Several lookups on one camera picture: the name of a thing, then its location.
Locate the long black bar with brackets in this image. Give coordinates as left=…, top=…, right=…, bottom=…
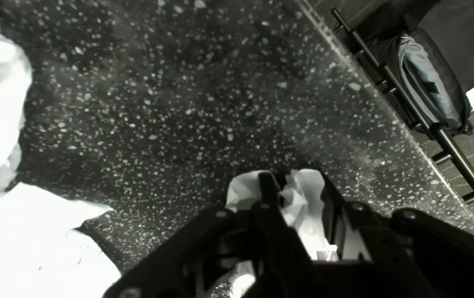
left=330, top=7, right=474, bottom=217

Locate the black grey backpack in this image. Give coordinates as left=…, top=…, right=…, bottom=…
left=358, top=0, right=474, bottom=139

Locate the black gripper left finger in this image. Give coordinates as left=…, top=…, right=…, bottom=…
left=103, top=171, right=317, bottom=298

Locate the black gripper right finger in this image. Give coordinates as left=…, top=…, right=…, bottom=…
left=318, top=174, right=474, bottom=298

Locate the small white paper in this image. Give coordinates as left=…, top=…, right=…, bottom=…
left=224, top=167, right=373, bottom=263

